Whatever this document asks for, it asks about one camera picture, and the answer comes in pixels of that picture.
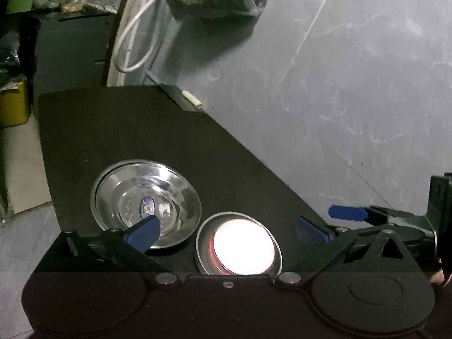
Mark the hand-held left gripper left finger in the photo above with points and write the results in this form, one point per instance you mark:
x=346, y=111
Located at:
x=144, y=235

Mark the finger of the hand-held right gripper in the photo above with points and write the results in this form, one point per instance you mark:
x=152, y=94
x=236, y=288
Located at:
x=348, y=212
x=413, y=233

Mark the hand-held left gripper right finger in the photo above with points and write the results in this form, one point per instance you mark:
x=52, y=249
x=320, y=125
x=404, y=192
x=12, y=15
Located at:
x=312, y=231

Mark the steel plate with sticker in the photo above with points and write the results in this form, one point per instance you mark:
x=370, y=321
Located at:
x=144, y=197

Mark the white ceramic bowl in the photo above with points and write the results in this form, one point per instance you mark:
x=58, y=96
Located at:
x=243, y=247

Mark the person's right hand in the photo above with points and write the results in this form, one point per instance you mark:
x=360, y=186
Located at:
x=438, y=272

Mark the cream cylindrical roll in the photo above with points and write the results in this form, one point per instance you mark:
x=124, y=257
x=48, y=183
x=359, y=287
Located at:
x=192, y=99

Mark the steel cleaver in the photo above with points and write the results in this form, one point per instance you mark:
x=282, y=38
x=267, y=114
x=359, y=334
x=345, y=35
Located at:
x=173, y=93

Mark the yellow box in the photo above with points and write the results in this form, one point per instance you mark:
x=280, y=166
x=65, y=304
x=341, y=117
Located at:
x=14, y=104

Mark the grey cabinet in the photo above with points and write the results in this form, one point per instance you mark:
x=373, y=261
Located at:
x=74, y=53

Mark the green box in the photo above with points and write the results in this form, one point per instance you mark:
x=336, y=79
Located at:
x=23, y=4

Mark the door frame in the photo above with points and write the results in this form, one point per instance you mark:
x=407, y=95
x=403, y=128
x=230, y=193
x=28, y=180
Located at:
x=116, y=74

